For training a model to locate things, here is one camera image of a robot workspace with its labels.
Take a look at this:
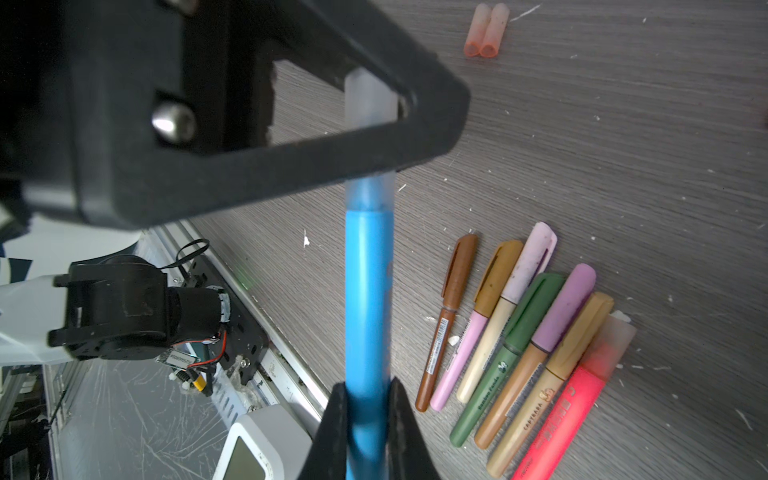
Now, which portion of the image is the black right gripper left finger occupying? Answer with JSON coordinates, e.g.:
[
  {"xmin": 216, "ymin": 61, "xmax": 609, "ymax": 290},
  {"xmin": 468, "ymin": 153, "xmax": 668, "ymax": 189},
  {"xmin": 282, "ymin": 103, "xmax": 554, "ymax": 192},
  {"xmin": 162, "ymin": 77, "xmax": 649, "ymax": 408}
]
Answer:
[{"xmin": 298, "ymin": 382, "xmax": 348, "ymax": 480}]

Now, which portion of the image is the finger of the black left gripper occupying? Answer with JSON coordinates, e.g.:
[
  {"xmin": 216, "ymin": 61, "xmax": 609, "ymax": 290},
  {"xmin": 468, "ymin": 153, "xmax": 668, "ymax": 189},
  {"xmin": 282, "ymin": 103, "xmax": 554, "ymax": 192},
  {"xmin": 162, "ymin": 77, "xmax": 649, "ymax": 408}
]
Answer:
[{"xmin": 1, "ymin": 1, "xmax": 471, "ymax": 230}]

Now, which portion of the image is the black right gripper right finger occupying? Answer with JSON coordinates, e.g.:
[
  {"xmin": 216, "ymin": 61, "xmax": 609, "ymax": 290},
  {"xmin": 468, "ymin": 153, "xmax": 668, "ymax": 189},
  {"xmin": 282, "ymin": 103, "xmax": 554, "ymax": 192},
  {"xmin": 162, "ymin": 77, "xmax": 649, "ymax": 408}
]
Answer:
[{"xmin": 387, "ymin": 377, "xmax": 441, "ymax": 480}]

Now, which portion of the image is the blue highlighter pen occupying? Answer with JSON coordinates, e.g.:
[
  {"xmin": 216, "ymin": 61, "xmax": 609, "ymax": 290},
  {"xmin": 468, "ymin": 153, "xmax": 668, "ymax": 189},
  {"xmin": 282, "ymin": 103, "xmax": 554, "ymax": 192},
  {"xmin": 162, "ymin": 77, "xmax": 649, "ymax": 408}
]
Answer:
[{"xmin": 343, "ymin": 67, "xmax": 400, "ymax": 480}]

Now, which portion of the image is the translucent pink pen cap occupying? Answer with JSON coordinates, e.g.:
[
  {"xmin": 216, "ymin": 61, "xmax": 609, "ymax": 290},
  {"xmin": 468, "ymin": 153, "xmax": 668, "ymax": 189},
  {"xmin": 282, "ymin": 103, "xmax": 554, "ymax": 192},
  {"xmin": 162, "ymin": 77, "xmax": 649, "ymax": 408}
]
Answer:
[{"xmin": 463, "ymin": 3, "xmax": 492, "ymax": 57}]

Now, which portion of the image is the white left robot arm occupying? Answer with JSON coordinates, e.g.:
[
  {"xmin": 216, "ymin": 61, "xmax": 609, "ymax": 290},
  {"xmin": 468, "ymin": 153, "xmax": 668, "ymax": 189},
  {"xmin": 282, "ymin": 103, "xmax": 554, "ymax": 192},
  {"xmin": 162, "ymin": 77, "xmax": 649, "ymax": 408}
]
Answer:
[{"xmin": 1, "ymin": 1, "xmax": 470, "ymax": 365}]

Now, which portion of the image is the red highlighter pen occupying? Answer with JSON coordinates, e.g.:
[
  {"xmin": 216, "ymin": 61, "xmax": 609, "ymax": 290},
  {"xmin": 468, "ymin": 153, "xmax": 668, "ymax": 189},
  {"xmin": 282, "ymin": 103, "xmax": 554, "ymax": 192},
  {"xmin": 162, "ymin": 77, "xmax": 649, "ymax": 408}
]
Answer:
[{"xmin": 512, "ymin": 311, "xmax": 637, "ymax": 480}]

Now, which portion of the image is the brown marker pen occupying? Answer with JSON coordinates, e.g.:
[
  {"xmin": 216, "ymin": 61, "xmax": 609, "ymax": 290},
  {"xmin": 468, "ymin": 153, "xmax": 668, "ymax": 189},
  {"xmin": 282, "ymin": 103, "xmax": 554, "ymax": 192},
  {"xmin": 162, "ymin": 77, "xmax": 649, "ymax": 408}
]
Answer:
[{"xmin": 414, "ymin": 233, "xmax": 479, "ymax": 412}]

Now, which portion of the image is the green marker pen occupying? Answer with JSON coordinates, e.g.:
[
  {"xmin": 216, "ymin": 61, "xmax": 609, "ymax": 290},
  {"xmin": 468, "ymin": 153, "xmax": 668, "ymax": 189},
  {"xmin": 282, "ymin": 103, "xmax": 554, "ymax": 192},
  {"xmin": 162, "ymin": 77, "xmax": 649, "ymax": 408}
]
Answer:
[{"xmin": 449, "ymin": 273, "xmax": 565, "ymax": 448}]

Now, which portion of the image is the tan marker pen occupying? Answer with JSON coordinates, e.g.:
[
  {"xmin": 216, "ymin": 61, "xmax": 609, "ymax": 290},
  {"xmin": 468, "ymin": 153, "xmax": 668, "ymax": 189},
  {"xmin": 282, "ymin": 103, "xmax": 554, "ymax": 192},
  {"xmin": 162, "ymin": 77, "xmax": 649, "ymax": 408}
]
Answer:
[{"xmin": 487, "ymin": 292, "xmax": 614, "ymax": 478}]

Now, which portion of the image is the white tablet device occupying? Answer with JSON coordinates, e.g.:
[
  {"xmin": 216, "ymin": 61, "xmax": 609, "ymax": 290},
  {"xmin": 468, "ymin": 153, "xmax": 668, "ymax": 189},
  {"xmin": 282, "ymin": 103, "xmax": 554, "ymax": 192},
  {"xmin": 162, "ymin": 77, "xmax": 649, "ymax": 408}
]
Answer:
[{"xmin": 213, "ymin": 405, "xmax": 312, "ymax": 480}]

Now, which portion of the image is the ochre cap pink marker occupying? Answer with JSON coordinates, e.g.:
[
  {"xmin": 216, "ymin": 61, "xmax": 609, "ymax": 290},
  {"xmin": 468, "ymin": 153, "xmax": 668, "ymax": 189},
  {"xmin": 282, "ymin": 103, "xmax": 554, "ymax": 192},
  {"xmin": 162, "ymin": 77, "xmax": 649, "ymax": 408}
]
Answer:
[{"xmin": 430, "ymin": 240, "xmax": 524, "ymax": 411}]

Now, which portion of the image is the pink cap brown marker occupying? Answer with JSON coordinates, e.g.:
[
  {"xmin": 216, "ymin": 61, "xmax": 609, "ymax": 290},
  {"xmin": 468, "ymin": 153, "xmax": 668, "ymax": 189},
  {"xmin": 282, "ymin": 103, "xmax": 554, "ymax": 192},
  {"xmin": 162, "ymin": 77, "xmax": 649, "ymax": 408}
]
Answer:
[{"xmin": 475, "ymin": 263, "xmax": 597, "ymax": 449}]

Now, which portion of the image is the pink cap cream marker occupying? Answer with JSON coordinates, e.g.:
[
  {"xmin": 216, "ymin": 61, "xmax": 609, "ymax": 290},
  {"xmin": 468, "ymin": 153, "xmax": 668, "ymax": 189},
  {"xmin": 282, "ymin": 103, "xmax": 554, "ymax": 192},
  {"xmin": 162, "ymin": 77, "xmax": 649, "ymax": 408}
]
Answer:
[{"xmin": 456, "ymin": 222, "xmax": 558, "ymax": 404}]

